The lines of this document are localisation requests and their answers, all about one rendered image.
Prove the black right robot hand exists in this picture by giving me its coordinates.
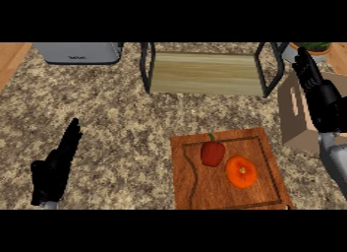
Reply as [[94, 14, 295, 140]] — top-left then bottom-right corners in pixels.
[[291, 46, 347, 134]]

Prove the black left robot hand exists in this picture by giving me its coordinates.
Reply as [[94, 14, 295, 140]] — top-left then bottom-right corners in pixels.
[[29, 117, 84, 207]]

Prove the cardboard box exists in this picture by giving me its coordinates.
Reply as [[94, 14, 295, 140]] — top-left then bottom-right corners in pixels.
[[276, 70, 347, 156]]

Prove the orange squash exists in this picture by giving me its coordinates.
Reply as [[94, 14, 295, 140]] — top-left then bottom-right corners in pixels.
[[224, 155, 258, 189]]

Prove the brown wooden cutting board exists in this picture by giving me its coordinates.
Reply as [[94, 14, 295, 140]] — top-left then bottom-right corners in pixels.
[[168, 127, 297, 211]]

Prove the potted green plant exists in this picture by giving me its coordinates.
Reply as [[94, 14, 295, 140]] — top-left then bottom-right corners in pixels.
[[280, 41, 334, 65]]

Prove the black-framed wooden rack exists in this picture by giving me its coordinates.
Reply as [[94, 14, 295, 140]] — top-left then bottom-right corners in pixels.
[[137, 41, 291, 98]]

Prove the red bell pepper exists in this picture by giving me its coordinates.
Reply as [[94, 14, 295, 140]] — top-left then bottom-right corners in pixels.
[[199, 133, 226, 168]]

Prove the grey appliance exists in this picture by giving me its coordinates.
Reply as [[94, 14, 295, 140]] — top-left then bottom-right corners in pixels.
[[31, 41, 125, 66]]

